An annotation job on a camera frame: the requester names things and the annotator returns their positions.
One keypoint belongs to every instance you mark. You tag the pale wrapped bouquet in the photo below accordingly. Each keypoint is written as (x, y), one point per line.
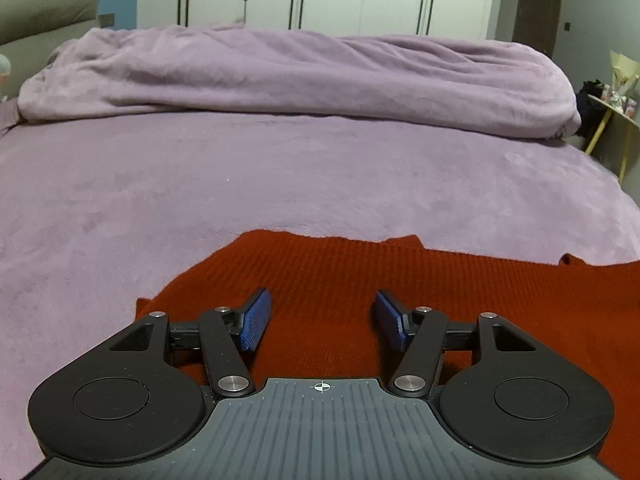
(625, 77)

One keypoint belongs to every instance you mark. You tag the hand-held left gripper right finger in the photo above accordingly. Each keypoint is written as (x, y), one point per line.
(391, 320)

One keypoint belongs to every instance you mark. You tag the dark cloth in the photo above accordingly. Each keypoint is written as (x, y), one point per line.
(589, 105)

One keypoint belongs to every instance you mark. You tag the purple fleece duvet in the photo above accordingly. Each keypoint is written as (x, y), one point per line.
(300, 75)

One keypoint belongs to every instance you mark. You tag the purple fleece bed sheet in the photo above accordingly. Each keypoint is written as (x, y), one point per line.
(150, 195)

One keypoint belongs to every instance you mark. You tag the pink and teal plush toy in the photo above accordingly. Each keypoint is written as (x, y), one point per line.
(4, 72)

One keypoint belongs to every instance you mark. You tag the grey wall socket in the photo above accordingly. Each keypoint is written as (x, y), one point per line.
(108, 20)

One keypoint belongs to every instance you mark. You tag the yellow metal side table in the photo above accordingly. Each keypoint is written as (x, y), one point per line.
(607, 120)

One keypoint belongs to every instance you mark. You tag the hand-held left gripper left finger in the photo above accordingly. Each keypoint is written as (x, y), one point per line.
(255, 320)

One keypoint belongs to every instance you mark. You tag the rust red knit cardigan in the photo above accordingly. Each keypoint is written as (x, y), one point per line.
(325, 280)

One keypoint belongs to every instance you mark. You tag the grey green padded headboard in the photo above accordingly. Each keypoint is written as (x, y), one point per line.
(45, 15)

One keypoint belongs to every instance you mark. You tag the brown door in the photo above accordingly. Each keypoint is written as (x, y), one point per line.
(537, 5)

